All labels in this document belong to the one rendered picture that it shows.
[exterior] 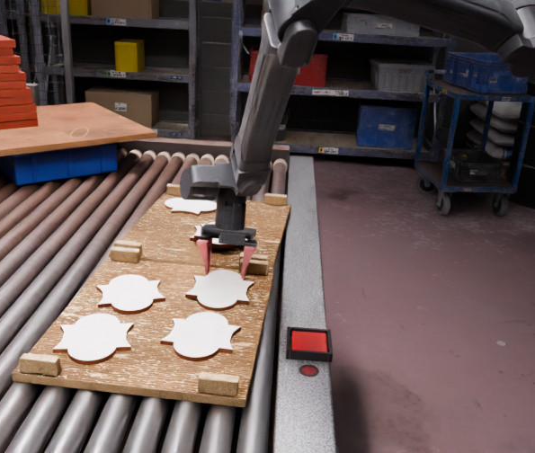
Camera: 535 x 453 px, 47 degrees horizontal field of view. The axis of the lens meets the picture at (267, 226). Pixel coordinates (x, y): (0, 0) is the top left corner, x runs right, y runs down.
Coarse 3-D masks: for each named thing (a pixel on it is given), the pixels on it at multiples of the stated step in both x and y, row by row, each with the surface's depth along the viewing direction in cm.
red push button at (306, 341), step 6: (294, 336) 105; (300, 336) 105; (306, 336) 105; (312, 336) 105; (318, 336) 105; (324, 336) 105; (294, 342) 103; (300, 342) 103; (306, 342) 103; (312, 342) 103; (318, 342) 103; (324, 342) 103; (294, 348) 101; (300, 348) 101; (306, 348) 102; (312, 348) 102; (318, 348) 102; (324, 348) 102
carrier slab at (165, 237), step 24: (144, 216) 150; (168, 216) 151; (192, 216) 152; (264, 216) 154; (288, 216) 157; (144, 240) 137; (168, 240) 138; (264, 240) 140; (192, 264) 128; (216, 264) 127
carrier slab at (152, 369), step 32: (160, 288) 117; (192, 288) 117; (256, 288) 119; (64, 320) 104; (128, 320) 105; (160, 320) 106; (256, 320) 108; (32, 352) 95; (64, 352) 96; (128, 352) 96; (160, 352) 97; (224, 352) 98; (256, 352) 99; (64, 384) 90; (96, 384) 89; (128, 384) 89; (160, 384) 90; (192, 384) 90
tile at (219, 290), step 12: (216, 276) 119; (228, 276) 120; (240, 276) 120; (204, 288) 115; (216, 288) 115; (228, 288) 116; (240, 288) 116; (204, 300) 111; (216, 300) 111; (228, 300) 112; (240, 300) 112
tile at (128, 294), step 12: (120, 276) 118; (132, 276) 119; (96, 288) 115; (108, 288) 114; (120, 288) 114; (132, 288) 114; (144, 288) 115; (156, 288) 115; (108, 300) 110; (120, 300) 110; (132, 300) 110; (144, 300) 110; (156, 300) 112; (120, 312) 107; (132, 312) 107
